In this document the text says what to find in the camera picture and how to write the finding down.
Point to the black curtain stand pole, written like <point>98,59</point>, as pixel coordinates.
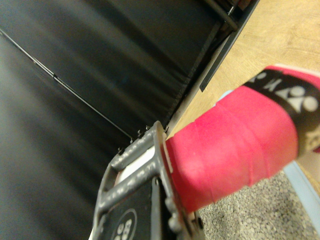
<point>54,75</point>

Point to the black curtain stand foot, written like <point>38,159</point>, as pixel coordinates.
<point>225,50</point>

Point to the blue litter tray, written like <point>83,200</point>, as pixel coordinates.
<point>250,220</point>

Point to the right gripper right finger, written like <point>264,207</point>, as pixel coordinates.
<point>185,227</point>

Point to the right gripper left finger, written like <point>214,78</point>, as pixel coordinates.
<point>135,150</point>

